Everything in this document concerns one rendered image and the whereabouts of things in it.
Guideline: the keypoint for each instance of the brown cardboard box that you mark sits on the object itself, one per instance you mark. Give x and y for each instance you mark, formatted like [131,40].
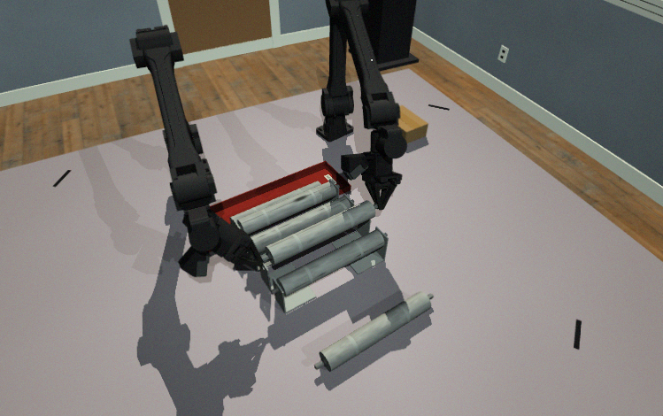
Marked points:
[413,127]

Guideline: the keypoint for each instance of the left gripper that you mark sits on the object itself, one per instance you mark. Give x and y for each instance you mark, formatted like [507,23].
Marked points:
[386,183]

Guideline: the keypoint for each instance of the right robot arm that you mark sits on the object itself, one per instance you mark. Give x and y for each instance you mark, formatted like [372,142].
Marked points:
[191,191]

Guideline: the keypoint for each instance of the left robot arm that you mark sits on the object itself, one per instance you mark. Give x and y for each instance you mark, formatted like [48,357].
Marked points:
[337,98]

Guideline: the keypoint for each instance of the red scrap tray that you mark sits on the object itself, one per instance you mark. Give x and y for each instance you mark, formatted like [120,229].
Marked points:
[321,172]

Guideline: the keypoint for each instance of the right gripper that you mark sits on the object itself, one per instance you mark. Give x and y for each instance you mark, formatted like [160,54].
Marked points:
[238,237]

